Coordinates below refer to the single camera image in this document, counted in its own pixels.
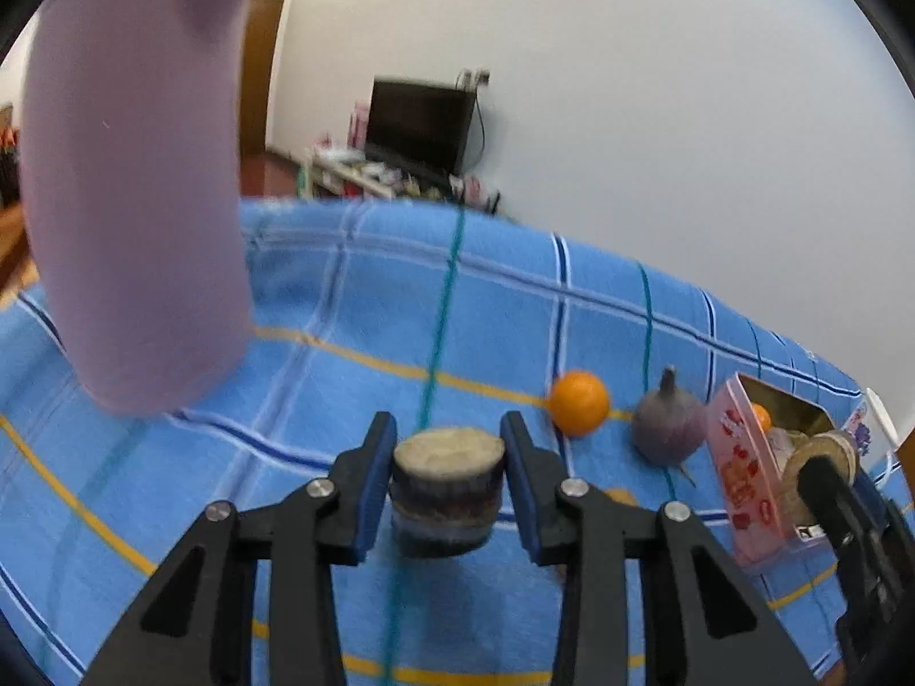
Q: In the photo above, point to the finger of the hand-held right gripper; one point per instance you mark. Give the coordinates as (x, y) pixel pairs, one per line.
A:
(836, 507)

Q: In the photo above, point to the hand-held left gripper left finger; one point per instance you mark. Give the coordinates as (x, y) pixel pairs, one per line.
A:
(375, 486)

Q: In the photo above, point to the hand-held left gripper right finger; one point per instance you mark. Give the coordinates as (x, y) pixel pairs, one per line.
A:
(518, 486)

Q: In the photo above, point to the purple sugarcane piece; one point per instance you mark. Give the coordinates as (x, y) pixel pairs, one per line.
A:
(833, 446)

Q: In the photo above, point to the round cut log slice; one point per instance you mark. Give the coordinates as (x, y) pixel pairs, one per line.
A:
(447, 486)

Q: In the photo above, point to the pink tin box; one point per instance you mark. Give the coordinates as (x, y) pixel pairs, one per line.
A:
(743, 486)

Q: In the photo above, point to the large orange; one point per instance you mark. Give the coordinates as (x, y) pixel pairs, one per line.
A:
(579, 404)

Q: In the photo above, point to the small orange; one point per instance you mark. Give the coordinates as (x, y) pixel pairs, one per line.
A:
(620, 497)
(760, 416)

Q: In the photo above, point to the purple beetroot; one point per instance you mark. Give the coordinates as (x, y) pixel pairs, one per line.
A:
(668, 429)

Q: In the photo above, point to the blue plaid blanket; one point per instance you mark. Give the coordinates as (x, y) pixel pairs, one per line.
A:
(322, 314)

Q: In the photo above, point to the white television stand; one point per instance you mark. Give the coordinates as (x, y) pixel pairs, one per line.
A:
(343, 182)

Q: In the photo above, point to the pink bottle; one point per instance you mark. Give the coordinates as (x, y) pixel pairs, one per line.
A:
(359, 125)

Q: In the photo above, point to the black television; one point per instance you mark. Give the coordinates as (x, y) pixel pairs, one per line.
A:
(418, 121)

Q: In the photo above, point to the lilac thermos bottle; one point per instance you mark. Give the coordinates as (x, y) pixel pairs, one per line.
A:
(136, 193)

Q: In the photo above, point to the brown wooden door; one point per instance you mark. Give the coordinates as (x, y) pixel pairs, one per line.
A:
(261, 78)

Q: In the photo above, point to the brown leather sofa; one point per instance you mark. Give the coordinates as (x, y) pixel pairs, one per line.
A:
(13, 243)

